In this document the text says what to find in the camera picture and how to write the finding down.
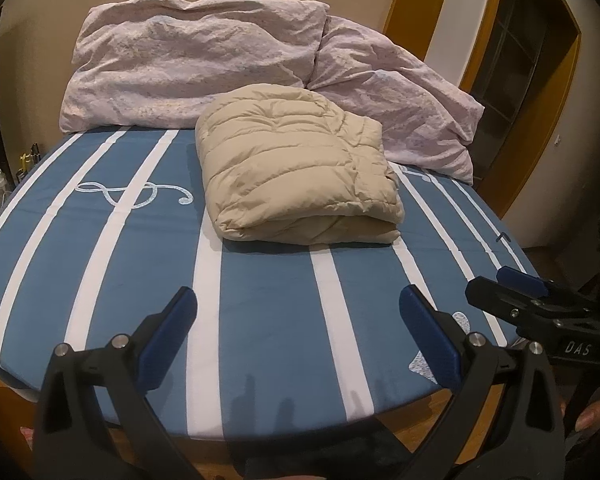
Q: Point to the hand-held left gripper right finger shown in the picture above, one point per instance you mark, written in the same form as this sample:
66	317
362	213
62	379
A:
425	330

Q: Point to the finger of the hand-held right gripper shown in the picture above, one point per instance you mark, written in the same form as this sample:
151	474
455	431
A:
505	302
525	281

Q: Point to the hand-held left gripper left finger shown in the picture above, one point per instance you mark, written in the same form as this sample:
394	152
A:
172	325

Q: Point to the beige puffer jacket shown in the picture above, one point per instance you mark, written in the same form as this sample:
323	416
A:
290	175

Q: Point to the bed with blue striped sheet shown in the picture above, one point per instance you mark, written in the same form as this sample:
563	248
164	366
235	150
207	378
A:
260	310

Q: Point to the dark glass panel door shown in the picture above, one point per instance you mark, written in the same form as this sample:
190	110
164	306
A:
512	65

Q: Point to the pink floral duvet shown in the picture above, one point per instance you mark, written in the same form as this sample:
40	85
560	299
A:
195	60

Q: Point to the orange wooden door frame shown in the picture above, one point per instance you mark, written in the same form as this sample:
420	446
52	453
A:
550	125

